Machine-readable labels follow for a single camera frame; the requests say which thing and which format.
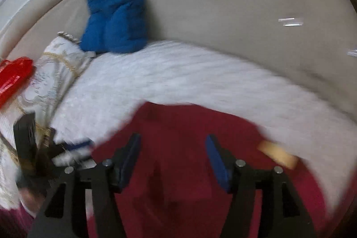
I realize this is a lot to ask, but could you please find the dark red sweater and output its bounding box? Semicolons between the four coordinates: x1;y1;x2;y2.
1;102;327;237

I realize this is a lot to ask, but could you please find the red plastic bag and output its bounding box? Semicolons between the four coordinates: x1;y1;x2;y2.
0;57;35;107

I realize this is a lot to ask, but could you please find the white quilted bedspread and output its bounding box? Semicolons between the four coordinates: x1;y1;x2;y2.
52;41;356;213

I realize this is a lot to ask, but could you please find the cream embroidered pillow gold trim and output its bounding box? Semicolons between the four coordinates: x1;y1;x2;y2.
1;32;95;209

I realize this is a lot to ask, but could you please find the blue quilted cushion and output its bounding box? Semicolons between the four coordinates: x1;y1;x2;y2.
80;0;148;54

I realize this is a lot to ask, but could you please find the beige tufted headboard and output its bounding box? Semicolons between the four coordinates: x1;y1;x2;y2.
0;0;357;116

